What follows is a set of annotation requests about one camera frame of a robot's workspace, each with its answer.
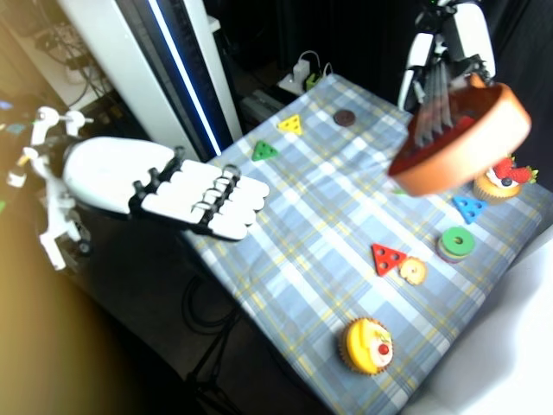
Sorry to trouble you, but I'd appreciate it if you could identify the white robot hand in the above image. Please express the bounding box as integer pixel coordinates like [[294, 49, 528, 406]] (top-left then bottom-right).
[[397, 0, 498, 112], [62, 136, 271, 241]]

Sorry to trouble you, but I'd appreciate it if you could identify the orange bowl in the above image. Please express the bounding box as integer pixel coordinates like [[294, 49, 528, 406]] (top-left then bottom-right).
[[387, 55, 532, 198]]

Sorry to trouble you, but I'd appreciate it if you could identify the white column with blue strip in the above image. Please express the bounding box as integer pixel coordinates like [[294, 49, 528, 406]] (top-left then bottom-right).
[[58, 0, 243, 161]]

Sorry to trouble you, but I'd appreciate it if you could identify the toy strawberry cupcake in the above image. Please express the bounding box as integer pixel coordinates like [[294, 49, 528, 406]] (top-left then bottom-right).
[[473, 156, 540, 205]]

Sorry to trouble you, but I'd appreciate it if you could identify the green triangle block with holes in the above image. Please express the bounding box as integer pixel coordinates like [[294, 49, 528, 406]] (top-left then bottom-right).
[[251, 140, 280, 163]]

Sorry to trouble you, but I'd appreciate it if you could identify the grey box on floor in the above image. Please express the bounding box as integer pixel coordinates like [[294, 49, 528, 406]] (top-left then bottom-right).
[[239, 88, 287, 125]]

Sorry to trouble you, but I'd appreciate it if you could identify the white charger plug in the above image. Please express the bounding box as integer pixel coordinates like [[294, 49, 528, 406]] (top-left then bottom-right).
[[293, 50, 321, 81]]

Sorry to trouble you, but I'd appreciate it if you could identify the blue triangle block with holes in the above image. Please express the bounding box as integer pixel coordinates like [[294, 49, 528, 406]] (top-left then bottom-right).
[[452, 195, 489, 225]]

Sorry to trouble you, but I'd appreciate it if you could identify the white power strip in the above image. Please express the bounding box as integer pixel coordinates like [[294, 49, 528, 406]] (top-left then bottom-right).
[[277, 71, 329, 94]]

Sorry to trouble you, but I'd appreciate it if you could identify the yellow triangle block with holes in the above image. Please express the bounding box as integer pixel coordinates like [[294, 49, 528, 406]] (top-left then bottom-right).
[[276, 114, 303, 134]]

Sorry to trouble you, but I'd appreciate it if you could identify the stack of coloured rings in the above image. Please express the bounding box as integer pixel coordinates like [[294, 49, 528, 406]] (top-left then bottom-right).
[[436, 226, 476, 264]]

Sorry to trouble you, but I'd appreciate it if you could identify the blue plaid tablecloth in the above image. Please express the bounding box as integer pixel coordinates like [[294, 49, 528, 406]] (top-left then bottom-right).
[[185, 73, 543, 415]]

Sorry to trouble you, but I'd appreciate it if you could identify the red triangle block with holes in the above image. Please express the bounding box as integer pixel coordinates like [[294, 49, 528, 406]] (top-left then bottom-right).
[[371, 243, 408, 277]]

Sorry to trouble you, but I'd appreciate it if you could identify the toy swirl biscuit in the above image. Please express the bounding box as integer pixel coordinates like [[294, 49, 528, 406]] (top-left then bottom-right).
[[398, 256, 429, 286]]

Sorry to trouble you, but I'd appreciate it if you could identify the toy yellow fruit cupcake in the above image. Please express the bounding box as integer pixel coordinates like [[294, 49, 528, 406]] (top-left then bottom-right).
[[339, 317, 395, 375]]

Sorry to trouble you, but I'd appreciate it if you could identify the cluttered shelf with cables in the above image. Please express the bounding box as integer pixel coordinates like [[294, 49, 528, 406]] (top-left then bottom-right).
[[0, 0, 111, 109]]

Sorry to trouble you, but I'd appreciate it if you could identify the black floor cable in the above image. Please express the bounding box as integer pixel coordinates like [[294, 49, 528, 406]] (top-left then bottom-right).
[[180, 274, 243, 329]]

